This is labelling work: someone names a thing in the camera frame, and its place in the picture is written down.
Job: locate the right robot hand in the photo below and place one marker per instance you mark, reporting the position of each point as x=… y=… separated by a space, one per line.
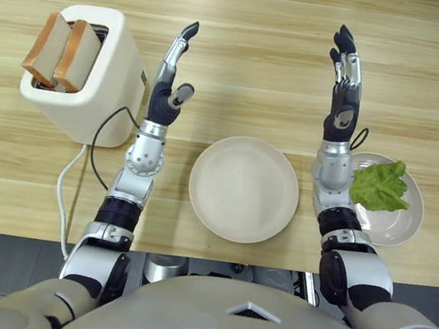
x=340 y=117

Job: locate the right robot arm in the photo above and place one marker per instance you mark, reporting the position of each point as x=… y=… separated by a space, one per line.
x=342 y=234

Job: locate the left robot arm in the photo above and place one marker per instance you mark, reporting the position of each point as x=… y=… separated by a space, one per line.
x=128 y=183

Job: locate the cream toaster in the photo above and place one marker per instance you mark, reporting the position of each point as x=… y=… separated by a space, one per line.
x=98 y=87

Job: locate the robot body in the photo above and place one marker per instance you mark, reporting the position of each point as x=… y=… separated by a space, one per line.
x=248 y=327

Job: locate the green lettuce leaf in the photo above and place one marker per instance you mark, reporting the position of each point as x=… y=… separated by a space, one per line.
x=381 y=186

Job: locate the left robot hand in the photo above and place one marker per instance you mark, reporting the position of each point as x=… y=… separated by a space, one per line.
x=162 y=101

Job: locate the bread slice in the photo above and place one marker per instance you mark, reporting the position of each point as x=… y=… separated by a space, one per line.
x=46 y=49
x=78 y=56

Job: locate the cream round plate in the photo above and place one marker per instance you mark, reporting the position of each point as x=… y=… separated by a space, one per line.
x=244 y=189

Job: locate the white round plate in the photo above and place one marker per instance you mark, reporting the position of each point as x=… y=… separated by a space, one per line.
x=400 y=222

